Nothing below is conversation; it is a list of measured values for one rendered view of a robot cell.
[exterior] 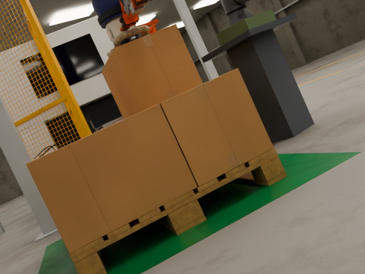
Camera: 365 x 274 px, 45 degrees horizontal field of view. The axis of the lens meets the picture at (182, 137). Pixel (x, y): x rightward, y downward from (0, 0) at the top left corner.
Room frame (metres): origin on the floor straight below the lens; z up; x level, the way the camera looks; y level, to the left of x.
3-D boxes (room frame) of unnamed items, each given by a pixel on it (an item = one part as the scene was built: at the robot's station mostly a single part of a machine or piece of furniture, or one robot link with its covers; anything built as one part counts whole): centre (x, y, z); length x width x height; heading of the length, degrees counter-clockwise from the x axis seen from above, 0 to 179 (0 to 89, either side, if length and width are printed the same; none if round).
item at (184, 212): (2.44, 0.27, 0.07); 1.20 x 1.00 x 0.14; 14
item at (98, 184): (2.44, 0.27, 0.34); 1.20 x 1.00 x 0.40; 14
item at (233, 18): (3.05, -0.70, 0.89); 0.19 x 0.19 x 0.10
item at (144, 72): (2.79, 0.04, 0.74); 0.60 x 0.40 x 0.40; 17
